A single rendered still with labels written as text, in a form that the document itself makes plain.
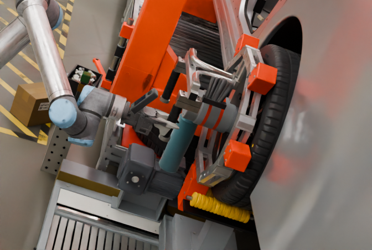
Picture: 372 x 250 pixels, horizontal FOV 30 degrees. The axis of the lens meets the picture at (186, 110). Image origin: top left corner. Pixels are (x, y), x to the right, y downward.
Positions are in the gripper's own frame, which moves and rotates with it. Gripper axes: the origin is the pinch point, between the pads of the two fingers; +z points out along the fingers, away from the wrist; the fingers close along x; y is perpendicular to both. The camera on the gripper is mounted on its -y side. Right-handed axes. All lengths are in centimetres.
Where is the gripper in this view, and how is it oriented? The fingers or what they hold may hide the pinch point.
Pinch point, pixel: (176, 122)
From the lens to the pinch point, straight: 257.9
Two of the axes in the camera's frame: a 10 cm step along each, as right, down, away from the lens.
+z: 9.3, 3.2, 1.8
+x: 0.3, 4.3, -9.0
